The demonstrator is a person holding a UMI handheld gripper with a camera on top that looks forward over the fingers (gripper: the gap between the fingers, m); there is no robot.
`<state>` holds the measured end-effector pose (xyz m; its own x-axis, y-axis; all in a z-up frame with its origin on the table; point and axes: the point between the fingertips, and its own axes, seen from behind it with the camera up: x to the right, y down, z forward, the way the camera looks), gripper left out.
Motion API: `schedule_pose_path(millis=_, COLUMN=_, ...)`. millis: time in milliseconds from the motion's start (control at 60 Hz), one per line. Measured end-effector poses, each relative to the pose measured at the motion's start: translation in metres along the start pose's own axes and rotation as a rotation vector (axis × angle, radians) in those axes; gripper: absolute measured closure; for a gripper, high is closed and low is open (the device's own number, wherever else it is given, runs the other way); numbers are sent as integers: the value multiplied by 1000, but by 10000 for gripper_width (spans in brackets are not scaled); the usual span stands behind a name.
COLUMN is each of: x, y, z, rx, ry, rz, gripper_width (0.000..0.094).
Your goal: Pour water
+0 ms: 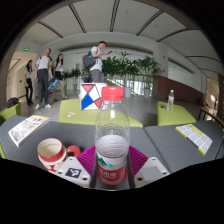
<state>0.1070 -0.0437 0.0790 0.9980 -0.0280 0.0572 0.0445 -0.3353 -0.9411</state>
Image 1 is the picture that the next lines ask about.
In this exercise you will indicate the small lime green table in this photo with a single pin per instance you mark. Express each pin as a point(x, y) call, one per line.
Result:
point(176, 116)

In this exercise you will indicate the yellow and white leaflet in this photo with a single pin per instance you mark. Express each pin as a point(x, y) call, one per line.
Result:
point(195, 137)

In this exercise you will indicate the wooden bench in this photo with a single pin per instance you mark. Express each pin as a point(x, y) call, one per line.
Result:
point(211, 115)

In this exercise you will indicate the small clear water bottle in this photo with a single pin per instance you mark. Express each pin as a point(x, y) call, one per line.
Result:
point(170, 100)

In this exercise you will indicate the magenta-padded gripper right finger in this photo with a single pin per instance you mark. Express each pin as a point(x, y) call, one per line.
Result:
point(150, 171)

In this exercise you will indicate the lime green ottoman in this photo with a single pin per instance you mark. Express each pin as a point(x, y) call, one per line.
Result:
point(9, 112)

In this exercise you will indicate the printed magazine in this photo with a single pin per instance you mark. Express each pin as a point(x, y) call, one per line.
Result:
point(26, 129)

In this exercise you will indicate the black bag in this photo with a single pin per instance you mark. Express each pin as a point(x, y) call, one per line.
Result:
point(12, 102)

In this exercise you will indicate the red and white mug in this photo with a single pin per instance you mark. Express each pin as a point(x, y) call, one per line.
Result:
point(50, 156)

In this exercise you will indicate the clear red-capped water bottle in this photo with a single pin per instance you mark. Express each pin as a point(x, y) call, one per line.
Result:
point(112, 150)

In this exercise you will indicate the large lime green table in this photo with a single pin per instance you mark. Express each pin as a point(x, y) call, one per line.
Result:
point(75, 115)

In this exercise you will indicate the white cube red blue pattern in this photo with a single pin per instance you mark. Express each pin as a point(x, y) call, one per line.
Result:
point(90, 96)

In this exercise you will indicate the row of potted green plants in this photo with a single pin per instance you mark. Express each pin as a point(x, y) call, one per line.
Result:
point(133, 68)

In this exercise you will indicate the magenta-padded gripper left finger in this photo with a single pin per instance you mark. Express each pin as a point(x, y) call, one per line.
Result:
point(73, 171)

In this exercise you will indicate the flat round red coaster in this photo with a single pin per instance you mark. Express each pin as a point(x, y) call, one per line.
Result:
point(74, 150)

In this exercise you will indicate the person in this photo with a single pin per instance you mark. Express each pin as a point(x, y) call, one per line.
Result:
point(43, 73)
point(96, 61)
point(59, 71)
point(29, 80)

